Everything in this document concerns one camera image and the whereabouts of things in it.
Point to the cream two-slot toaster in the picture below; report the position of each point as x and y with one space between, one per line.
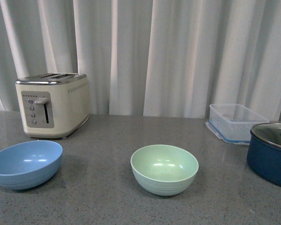
53 105

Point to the glass pot lid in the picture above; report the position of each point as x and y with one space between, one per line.
269 133

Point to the clear plastic food container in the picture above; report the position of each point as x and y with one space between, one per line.
232 122

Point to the green bowl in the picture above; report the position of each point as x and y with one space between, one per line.
164 169

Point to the white curtain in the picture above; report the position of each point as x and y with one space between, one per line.
148 57

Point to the blue bowl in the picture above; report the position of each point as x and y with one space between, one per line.
29 164

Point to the dark blue cooking pot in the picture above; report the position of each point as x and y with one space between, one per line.
265 160

